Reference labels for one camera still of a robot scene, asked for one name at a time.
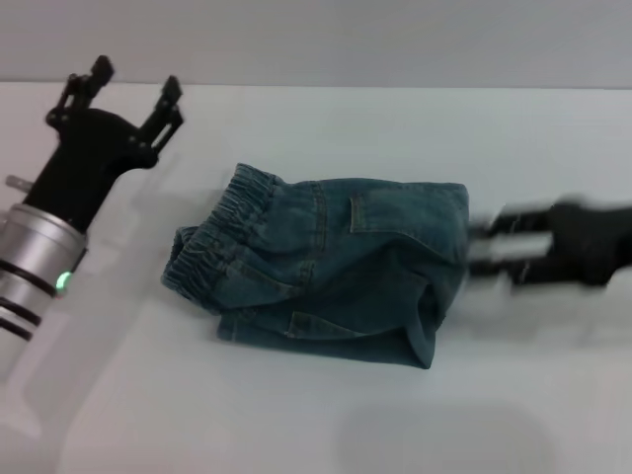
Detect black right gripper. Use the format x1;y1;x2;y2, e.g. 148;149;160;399
466;196;632;288

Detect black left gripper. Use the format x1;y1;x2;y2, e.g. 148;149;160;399
21;54;186;232

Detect blue denim shorts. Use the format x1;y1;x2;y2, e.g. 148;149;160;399
160;162;470;370

